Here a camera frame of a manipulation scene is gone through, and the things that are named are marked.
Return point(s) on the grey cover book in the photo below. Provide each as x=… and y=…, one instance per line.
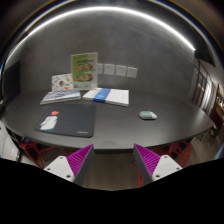
x=60, y=96

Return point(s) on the white cabinet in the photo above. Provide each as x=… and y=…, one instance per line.
x=8, y=146

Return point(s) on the green and white computer mouse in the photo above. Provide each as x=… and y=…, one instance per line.
x=147, y=115

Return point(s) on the white book with blue band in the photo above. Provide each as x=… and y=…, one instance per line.
x=115, y=96

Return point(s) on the small colourful printed card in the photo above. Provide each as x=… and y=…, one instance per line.
x=61, y=81

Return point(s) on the green printed standing poster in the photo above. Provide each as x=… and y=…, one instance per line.
x=84, y=70

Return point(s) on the dark printed mouse pad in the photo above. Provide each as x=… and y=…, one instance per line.
x=73, y=120

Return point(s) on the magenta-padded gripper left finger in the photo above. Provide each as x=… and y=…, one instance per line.
x=78, y=160

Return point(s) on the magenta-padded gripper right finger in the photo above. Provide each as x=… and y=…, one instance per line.
x=148, y=160

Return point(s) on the glass partition door frame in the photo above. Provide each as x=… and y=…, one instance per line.
x=203, y=88

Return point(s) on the white wall socket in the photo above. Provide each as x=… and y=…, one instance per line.
x=132, y=72
x=109, y=69
x=100, y=68
x=121, y=70

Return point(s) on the white ceiling light strip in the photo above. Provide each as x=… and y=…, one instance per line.
x=100, y=8

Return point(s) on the red metal chair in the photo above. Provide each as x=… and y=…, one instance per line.
x=178, y=151
x=31, y=150

